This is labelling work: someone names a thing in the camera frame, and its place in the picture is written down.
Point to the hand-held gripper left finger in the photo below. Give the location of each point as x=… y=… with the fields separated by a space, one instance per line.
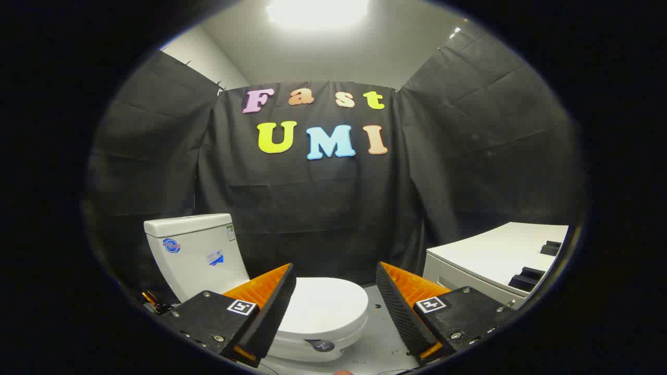
x=276 y=307

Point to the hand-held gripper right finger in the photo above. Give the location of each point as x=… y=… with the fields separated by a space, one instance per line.
x=398 y=312

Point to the white toilet lid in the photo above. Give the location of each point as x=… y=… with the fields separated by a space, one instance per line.
x=328 y=307

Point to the white toilet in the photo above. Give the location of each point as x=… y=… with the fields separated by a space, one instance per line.
x=198 y=260

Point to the white appliance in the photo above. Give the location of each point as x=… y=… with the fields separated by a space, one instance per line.
x=484 y=255

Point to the black backdrop cloth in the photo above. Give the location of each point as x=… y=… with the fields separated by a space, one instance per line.
x=323 y=208

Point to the orange black tool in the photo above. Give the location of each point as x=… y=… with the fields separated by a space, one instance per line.
x=153 y=302

